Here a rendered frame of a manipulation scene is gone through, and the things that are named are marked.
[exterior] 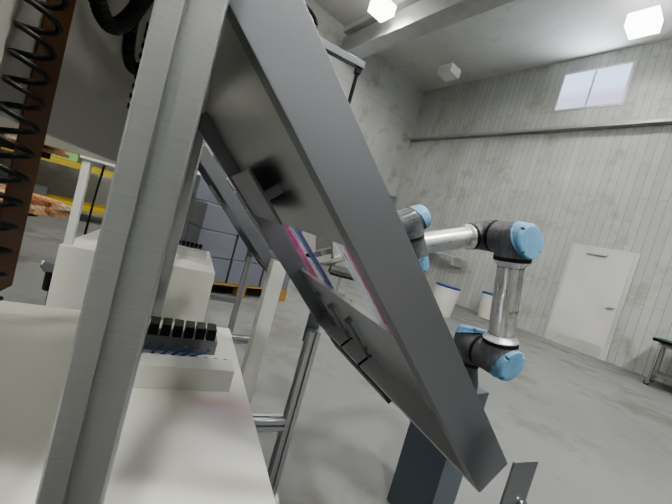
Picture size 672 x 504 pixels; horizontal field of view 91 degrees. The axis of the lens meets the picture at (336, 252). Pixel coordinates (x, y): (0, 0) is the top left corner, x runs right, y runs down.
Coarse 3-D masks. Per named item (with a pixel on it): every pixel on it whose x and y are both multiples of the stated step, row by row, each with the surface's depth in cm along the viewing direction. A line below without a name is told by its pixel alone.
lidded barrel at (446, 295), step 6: (438, 282) 651; (438, 288) 637; (444, 288) 628; (450, 288) 624; (456, 288) 625; (438, 294) 635; (444, 294) 627; (450, 294) 625; (456, 294) 628; (438, 300) 634; (444, 300) 627; (450, 300) 626; (456, 300) 637; (444, 306) 628; (450, 306) 629; (444, 312) 629; (450, 312) 633
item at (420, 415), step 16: (320, 320) 109; (336, 336) 97; (352, 352) 87; (368, 368) 79; (384, 368) 77; (384, 384) 73; (400, 384) 71; (400, 400) 67; (416, 400) 65; (416, 416) 62; (432, 416) 61; (432, 432) 58; (448, 448) 54
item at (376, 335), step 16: (304, 272) 100; (320, 288) 91; (336, 304) 84; (352, 304) 70; (336, 320) 100; (352, 320) 78; (368, 320) 64; (352, 336) 91; (368, 336) 73; (384, 336) 61; (368, 352) 84; (384, 352) 68; (400, 352) 57; (400, 368) 64; (416, 384) 61
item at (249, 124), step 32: (224, 32) 42; (224, 64) 49; (224, 96) 61; (256, 96) 45; (224, 128) 78; (256, 128) 54; (256, 160) 68; (288, 160) 49; (256, 192) 67; (288, 192) 61; (288, 224) 78; (320, 224) 54
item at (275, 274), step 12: (276, 264) 128; (276, 276) 129; (264, 288) 130; (276, 288) 130; (264, 300) 129; (276, 300) 131; (264, 312) 129; (264, 324) 130; (252, 336) 130; (264, 336) 131; (252, 348) 130; (264, 348) 132; (252, 360) 131; (252, 372) 131; (252, 384) 132
